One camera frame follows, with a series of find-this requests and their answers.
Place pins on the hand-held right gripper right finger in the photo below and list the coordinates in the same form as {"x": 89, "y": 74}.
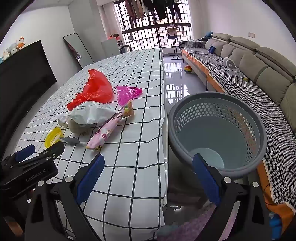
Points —
{"x": 205, "y": 180}

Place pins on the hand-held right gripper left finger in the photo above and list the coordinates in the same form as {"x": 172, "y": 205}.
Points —
{"x": 91, "y": 180}

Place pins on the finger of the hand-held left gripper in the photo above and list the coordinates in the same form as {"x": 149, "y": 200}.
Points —
{"x": 24, "y": 153}
{"x": 50, "y": 150}

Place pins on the grey perforated plastic basket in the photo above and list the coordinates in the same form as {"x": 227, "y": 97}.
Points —
{"x": 208, "y": 134}

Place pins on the pink snack wrapper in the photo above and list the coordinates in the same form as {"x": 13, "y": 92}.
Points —
{"x": 104, "y": 132}

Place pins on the white plastic bag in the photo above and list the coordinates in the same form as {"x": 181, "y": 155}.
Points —
{"x": 90, "y": 113}

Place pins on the orange cone snack wrapper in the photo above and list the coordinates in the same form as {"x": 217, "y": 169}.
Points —
{"x": 129, "y": 111}

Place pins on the dark grey plastic toy animal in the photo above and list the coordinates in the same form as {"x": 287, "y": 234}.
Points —
{"x": 71, "y": 140}

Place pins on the white checked sheet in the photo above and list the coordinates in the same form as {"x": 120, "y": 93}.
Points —
{"x": 129, "y": 162}

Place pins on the purple rug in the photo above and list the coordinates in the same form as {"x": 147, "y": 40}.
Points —
{"x": 196, "y": 228}

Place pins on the black television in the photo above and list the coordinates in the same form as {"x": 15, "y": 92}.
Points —
{"x": 23, "y": 81}

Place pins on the red plastic bag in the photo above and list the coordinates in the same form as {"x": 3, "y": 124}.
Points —
{"x": 97, "y": 88}

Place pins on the blue object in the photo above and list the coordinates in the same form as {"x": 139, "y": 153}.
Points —
{"x": 275, "y": 226}

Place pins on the pink plastic shuttlecock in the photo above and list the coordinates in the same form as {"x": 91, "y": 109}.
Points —
{"x": 127, "y": 93}

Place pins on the houndstooth sofa cover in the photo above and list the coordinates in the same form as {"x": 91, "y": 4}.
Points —
{"x": 231, "y": 78}

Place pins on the black framed standing mirror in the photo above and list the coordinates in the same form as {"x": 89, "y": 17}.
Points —
{"x": 78, "y": 48}

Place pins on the row of plush toys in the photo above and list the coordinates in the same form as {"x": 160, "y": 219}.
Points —
{"x": 17, "y": 45}

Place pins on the colourful striped ball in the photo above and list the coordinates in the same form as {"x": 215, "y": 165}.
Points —
{"x": 188, "y": 69}

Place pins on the white cabinet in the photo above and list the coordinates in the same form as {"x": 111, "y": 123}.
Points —
{"x": 110, "y": 47}

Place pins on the grey sofa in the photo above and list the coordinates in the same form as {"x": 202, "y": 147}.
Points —
{"x": 266, "y": 69}

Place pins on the blue cylinder cushion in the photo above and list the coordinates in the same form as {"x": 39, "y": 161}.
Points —
{"x": 212, "y": 49}

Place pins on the blue plush toy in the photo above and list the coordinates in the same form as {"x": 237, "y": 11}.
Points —
{"x": 209, "y": 33}

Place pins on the black window grille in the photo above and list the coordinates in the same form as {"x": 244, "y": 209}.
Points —
{"x": 143, "y": 34}

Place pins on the black clothes stand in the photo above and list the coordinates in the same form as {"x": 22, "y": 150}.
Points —
{"x": 173, "y": 31}

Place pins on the row of hanging clothes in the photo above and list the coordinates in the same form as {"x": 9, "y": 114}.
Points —
{"x": 148, "y": 8}

